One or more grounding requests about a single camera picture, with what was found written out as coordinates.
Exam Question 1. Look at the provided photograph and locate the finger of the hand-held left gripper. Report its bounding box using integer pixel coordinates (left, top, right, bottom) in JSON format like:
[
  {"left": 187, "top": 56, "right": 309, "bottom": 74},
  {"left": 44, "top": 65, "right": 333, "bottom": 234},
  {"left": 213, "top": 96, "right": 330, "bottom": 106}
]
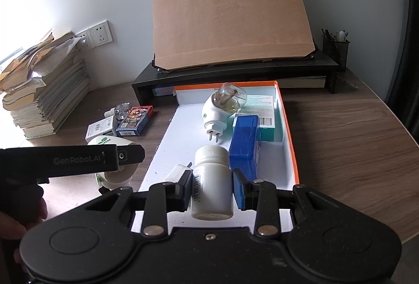
[{"left": 116, "top": 144, "right": 145, "bottom": 168}]

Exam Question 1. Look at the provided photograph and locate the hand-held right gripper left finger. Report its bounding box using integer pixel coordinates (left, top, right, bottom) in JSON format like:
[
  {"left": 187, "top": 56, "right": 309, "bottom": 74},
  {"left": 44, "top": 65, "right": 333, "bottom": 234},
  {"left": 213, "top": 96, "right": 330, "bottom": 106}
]
[{"left": 67, "top": 169, "right": 194, "bottom": 237}]

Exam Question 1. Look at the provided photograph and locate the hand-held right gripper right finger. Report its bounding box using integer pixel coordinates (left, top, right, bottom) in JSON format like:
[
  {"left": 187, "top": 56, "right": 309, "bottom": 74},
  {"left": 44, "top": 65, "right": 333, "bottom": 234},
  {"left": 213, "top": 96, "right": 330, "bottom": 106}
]
[{"left": 232, "top": 168, "right": 357, "bottom": 237}]

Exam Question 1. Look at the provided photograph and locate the white charger plug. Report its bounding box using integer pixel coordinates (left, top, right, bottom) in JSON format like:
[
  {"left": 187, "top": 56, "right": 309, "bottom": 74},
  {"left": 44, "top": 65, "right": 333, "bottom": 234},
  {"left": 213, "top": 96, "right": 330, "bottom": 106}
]
[{"left": 164, "top": 164, "right": 194, "bottom": 185}]

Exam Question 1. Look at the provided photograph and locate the white pill bottle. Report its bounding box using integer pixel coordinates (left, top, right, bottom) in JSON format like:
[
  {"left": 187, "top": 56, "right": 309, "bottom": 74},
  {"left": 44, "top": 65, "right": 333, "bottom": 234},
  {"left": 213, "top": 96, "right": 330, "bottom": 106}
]
[{"left": 191, "top": 146, "right": 234, "bottom": 221}]

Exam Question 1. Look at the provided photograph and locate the colourful card pack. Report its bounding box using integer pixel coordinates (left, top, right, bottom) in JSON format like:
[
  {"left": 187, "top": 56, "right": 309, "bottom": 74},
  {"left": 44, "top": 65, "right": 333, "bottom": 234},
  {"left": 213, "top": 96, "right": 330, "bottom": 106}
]
[{"left": 116, "top": 105, "right": 154, "bottom": 137}]

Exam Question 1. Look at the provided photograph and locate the small white box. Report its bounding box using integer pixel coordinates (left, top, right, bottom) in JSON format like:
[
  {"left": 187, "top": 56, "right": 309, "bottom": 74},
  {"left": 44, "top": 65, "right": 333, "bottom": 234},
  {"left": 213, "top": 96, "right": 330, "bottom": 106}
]
[{"left": 86, "top": 116, "right": 117, "bottom": 141}]

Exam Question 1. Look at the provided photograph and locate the clear glass refill bottle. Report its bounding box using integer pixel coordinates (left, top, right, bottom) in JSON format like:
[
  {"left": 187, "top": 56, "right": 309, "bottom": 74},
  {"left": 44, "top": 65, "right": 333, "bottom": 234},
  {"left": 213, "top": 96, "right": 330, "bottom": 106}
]
[{"left": 105, "top": 102, "right": 131, "bottom": 121}]

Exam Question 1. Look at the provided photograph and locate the blue plastic box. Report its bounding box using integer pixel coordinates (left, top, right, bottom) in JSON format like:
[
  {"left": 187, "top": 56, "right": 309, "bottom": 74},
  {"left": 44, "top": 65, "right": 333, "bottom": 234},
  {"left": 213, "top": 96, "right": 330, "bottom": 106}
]
[{"left": 228, "top": 114, "right": 262, "bottom": 181}]

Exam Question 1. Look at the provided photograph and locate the orange white cardboard box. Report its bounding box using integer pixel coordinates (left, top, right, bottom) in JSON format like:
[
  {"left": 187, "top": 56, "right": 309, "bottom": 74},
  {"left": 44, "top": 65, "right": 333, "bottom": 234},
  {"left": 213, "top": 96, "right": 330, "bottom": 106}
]
[{"left": 130, "top": 80, "right": 300, "bottom": 234}]

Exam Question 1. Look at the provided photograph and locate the green-dot white mosquito vaporizer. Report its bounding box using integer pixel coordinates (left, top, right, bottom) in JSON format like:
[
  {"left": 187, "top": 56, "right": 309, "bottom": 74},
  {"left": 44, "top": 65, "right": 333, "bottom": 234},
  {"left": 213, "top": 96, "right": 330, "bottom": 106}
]
[{"left": 201, "top": 82, "right": 247, "bottom": 144}]

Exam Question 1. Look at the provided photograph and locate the teal white bandage box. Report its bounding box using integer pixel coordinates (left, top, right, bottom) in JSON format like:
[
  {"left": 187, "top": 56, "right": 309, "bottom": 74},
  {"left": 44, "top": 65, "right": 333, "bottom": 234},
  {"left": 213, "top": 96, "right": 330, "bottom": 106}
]
[{"left": 240, "top": 95, "right": 285, "bottom": 142}]

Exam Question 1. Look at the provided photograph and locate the person's left hand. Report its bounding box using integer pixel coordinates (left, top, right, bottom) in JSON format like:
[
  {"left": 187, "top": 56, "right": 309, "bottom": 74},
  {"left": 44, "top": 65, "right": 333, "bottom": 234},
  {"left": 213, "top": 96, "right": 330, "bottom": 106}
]
[{"left": 0, "top": 197, "right": 48, "bottom": 240}]

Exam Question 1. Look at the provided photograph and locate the stack of books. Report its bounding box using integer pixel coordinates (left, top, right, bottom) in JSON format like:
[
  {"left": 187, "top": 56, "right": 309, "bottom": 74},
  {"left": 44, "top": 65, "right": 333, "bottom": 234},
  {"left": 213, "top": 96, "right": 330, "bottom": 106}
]
[{"left": 0, "top": 29, "right": 90, "bottom": 141}]

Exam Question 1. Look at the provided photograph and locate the blue white flat box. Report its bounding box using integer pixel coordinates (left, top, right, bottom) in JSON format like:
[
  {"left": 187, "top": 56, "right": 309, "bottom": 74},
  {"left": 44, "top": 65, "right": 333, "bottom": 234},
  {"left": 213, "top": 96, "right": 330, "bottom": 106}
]
[{"left": 153, "top": 87, "right": 177, "bottom": 97}]

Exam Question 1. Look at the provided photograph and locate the clear plastic bag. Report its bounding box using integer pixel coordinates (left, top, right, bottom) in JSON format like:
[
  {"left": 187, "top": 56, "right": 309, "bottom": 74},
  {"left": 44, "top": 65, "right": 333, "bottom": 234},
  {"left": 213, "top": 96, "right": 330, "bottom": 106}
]
[{"left": 28, "top": 35, "right": 88, "bottom": 85}]

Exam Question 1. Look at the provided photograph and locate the black monitor stand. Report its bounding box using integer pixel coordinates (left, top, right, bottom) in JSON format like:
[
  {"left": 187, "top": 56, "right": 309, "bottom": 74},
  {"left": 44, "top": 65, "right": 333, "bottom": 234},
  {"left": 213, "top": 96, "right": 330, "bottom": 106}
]
[{"left": 131, "top": 50, "right": 339, "bottom": 99}]

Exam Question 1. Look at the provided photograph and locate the book with pale pages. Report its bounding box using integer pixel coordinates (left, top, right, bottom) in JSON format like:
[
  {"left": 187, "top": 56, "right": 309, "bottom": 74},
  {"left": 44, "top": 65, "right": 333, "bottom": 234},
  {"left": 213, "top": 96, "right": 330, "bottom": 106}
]
[{"left": 280, "top": 75, "right": 327, "bottom": 89}]

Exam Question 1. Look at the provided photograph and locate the black mesh pen holder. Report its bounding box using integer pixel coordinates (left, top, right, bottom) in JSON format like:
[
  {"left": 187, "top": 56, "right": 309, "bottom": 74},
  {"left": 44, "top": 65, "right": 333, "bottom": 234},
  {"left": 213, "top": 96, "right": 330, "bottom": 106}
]
[{"left": 322, "top": 35, "right": 351, "bottom": 72}]

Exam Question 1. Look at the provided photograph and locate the brown cardboard sheet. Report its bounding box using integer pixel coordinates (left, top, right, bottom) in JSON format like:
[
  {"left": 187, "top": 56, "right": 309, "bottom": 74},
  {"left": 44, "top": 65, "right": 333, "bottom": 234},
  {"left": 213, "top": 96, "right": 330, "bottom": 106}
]
[{"left": 153, "top": 0, "right": 315, "bottom": 71}]

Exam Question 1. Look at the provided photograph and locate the white wall socket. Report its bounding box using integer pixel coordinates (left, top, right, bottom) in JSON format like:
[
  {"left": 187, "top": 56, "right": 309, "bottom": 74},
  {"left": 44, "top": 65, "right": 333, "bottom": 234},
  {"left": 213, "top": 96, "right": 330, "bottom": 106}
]
[
  {"left": 75, "top": 29, "right": 92, "bottom": 49},
  {"left": 89, "top": 20, "right": 114, "bottom": 48}
]

